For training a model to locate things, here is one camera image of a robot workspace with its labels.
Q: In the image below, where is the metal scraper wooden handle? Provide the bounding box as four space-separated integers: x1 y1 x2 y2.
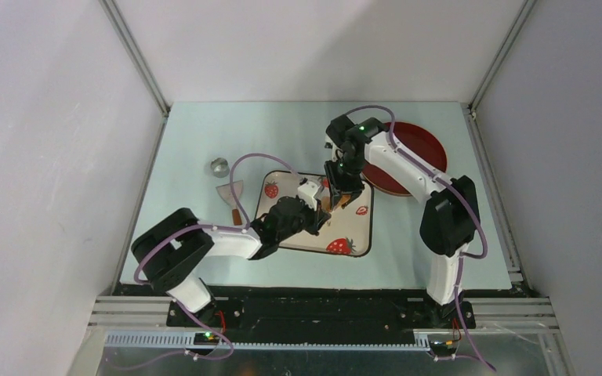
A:
216 180 243 226

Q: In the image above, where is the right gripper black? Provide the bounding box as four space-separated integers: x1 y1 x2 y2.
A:
324 155 365 209

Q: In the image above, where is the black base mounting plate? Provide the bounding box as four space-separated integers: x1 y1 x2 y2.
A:
165 284 476 346

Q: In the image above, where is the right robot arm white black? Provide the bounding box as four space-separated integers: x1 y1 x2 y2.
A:
325 115 481 327

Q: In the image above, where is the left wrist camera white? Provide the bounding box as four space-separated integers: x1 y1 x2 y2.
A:
296 178 325 212

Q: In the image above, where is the round red plate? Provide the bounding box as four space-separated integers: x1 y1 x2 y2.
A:
363 122 448 197

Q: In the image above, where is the strawberry pattern white tray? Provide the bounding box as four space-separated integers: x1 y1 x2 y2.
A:
256 171 374 257

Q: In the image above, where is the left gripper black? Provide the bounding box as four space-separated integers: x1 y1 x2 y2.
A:
277 194 331 242

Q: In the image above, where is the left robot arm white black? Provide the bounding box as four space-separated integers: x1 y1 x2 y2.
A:
131 197 331 327

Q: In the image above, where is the aluminium frame rail front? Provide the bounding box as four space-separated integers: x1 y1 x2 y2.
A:
88 296 562 354

